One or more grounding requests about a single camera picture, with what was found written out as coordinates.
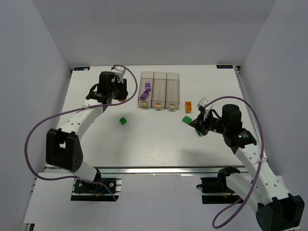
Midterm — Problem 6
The green lego centre two-by-two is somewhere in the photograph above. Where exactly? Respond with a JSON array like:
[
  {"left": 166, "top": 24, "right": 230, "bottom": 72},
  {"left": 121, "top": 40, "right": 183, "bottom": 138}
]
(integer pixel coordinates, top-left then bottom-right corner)
[{"left": 182, "top": 116, "right": 192, "bottom": 125}]

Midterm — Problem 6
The purple small lego brick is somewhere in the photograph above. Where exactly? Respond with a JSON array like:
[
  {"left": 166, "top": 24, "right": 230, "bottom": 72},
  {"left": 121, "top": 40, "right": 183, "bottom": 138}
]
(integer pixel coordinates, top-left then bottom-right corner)
[{"left": 145, "top": 82, "right": 152, "bottom": 92}]

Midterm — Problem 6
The aluminium front rail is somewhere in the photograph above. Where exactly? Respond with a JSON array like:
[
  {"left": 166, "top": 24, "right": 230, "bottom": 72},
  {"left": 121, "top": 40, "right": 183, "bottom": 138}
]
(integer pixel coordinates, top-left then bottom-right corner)
[{"left": 43, "top": 166, "right": 272, "bottom": 176}]

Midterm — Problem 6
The right blue corner label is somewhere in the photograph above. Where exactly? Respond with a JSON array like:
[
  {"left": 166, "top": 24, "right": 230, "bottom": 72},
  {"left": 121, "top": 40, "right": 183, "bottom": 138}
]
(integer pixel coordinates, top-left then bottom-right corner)
[{"left": 216, "top": 64, "right": 233, "bottom": 69}]

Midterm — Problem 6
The orange curved lego brick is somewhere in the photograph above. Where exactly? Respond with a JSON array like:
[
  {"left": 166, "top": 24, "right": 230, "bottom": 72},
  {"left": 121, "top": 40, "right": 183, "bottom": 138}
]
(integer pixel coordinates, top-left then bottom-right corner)
[{"left": 185, "top": 101, "right": 193, "bottom": 113}]

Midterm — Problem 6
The left blue corner label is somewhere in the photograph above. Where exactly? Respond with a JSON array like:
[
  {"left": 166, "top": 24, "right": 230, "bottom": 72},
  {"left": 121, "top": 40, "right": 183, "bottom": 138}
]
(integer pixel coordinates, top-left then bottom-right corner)
[{"left": 73, "top": 66, "right": 90, "bottom": 71}]

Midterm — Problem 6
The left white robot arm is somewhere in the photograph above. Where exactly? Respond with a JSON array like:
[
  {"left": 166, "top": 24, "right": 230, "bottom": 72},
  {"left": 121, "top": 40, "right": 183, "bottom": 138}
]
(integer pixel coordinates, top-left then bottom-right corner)
[{"left": 46, "top": 66, "right": 128, "bottom": 182}]

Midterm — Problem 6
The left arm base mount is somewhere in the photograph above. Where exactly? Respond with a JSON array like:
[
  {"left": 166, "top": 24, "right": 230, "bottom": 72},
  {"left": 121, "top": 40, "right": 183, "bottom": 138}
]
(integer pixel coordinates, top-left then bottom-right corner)
[{"left": 71, "top": 173, "right": 123, "bottom": 202}]

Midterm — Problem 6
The purple long lego brick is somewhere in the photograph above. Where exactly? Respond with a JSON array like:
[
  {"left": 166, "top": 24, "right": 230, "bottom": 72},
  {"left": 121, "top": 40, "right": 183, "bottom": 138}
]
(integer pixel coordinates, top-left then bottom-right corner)
[{"left": 139, "top": 90, "right": 150, "bottom": 100}]

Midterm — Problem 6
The green lego left side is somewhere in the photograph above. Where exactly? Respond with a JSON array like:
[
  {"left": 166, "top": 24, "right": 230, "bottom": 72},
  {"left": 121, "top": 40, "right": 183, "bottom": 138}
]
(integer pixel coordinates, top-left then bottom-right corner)
[{"left": 119, "top": 117, "right": 127, "bottom": 125}]

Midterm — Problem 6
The blue corner label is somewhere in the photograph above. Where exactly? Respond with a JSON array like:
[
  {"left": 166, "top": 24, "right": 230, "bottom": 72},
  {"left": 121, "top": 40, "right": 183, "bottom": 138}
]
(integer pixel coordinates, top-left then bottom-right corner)
[
  {"left": 216, "top": 64, "right": 233, "bottom": 69},
  {"left": 73, "top": 66, "right": 90, "bottom": 71}
]

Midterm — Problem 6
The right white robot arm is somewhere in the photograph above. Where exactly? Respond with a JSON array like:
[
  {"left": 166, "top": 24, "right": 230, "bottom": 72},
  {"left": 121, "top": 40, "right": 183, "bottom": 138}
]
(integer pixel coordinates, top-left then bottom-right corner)
[{"left": 189, "top": 104, "right": 305, "bottom": 231}]

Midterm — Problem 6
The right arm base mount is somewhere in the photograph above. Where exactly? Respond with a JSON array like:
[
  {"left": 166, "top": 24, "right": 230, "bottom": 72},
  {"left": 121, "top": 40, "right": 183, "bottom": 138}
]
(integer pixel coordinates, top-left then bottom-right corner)
[{"left": 196, "top": 167, "right": 243, "bottom": 205}]

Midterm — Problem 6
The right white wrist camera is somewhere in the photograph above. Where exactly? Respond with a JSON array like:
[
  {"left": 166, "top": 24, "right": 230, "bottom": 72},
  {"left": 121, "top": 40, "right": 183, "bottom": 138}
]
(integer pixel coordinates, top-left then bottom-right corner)
[{"left": 197, "top": 97, "right": 213, "bottom": 121}]

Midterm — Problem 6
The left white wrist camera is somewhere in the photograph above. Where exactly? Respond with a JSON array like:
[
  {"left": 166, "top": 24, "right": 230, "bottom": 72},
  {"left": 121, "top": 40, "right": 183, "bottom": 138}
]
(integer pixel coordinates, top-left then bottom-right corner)
[{"left": 111, "top": 65, "right": 126, "bottom": 83}]

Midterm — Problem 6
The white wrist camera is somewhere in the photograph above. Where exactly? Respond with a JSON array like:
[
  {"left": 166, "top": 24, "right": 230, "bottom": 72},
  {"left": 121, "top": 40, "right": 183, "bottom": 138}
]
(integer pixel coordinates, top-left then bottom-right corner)
[
  {"left": 197, "top": 97, "right": 213, "bottom": 121},
  {"left": 111, "top": 65, "right": 126, "bottom": 83}
]

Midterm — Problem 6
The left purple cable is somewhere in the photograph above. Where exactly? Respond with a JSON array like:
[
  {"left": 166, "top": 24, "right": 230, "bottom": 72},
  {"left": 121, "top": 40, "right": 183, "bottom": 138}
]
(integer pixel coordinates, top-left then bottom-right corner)
[{"left": 25, "top": 64, "right": 138, "bottom": 201}]

